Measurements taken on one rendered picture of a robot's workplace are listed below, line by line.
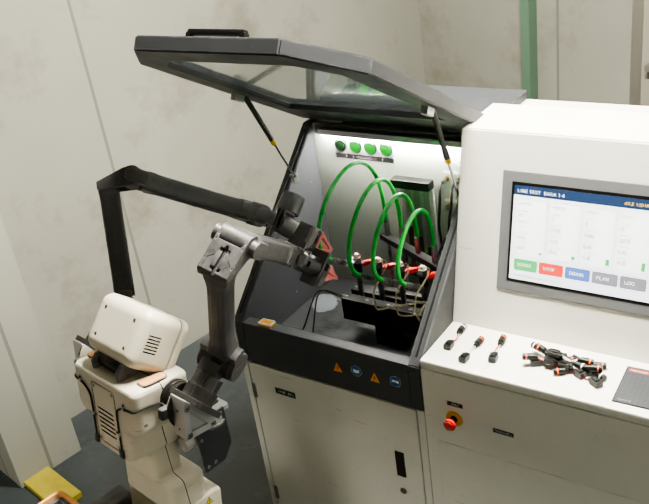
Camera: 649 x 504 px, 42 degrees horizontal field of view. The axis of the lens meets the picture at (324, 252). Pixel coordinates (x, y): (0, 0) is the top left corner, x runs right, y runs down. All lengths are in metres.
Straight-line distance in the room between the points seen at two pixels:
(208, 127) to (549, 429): 2.57
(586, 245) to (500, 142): 0.37
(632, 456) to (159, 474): 1.22
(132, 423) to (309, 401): 0.85
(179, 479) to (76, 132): 2.01
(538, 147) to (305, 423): 1.21
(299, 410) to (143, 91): 1.85
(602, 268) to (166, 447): 1.25
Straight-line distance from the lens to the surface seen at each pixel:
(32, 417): 3.86
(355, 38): 5.03
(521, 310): 2.48
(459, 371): 2.38
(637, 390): 2.31
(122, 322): 2.12
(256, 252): 1.81
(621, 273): 2.36
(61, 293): 4.02
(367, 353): 2.53
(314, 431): 2.88
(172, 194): 2.42
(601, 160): 2.31
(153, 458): 2.27
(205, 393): 2.04
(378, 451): 2.76
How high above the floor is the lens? 2.38
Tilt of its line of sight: 27 degrees down
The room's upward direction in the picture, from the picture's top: 9 degrees counter-clockwise
